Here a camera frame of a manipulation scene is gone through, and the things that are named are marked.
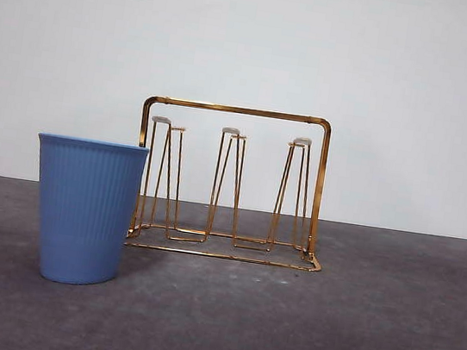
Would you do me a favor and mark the gold wire cup rack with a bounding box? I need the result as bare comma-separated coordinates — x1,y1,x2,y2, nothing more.
121,92,343,275

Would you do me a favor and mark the blue ribbed plastic cup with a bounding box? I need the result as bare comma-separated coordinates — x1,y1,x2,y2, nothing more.
18,131,151,294

